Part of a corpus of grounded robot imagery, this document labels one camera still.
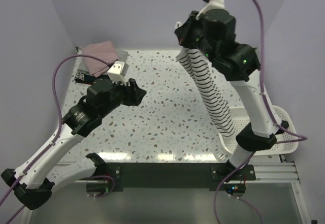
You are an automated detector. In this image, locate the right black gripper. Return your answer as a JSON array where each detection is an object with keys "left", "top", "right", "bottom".
[{"left": 176, "top": 10, "right": 218, "bottom": 63}]

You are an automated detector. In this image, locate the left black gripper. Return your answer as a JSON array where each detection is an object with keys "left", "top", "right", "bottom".
[{"left": 100, "top": 77, "right": 147, "bottom": 118}]

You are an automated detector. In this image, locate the striped black white tank top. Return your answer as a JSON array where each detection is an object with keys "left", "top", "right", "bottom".
[{"left": 176, "top": 48, "right": 235, "bottom": 137}]

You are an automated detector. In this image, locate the pink tank top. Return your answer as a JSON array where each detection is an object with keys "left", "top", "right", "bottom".
[{"left": 82, "top": 41, "right": 118, "bottom": 77}]

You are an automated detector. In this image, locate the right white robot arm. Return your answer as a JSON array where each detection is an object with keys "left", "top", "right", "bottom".
[{"left": 175, "top": 9, "right": 288, "bottom": 180}]

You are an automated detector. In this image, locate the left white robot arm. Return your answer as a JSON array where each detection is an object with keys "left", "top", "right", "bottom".
[{"left": 1, "top": 79, "right": 147, "bottom": 210}]

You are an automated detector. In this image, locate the folded dark tank top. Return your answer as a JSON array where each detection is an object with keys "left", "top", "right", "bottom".
[{"left": 74, "top": 70, "right": 108, "bottom": 84}]

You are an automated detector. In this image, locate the folded grey tank top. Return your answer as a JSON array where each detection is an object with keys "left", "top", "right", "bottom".
[{"left": 78, "top": 49, "right": 128, "bottom": 74}]

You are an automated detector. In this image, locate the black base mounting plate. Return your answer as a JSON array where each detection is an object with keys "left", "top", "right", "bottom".
[{"left": 75, "top": 162, "right": 255, "bottom": 193}]

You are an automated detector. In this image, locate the white perforated laundry basket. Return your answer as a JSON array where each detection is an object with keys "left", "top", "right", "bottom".
[{"left": 218, "top": 105, "right": 299, "bottom": 158}]

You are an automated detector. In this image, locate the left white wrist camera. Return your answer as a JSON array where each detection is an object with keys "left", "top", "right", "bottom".
[{"left": 107, "top": 60, "right": 129, "bottom": 85}]

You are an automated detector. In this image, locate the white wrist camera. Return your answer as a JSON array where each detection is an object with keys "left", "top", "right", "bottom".
[
  {"left": 107, "top": 60, "right": 129, "bottom": 85},
  {"left": 189, "top": 0, "right": 225, "bottom": 27}
]

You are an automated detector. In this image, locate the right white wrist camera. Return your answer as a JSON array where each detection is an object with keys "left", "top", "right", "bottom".
[{"left": 189, "top": 0, "right": 225, "bottom": 27}]

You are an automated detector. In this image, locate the aluminium frame rail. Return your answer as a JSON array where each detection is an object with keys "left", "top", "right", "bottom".
[{"left": 52, "top": 159, "right": 299, "bottom": 183}]

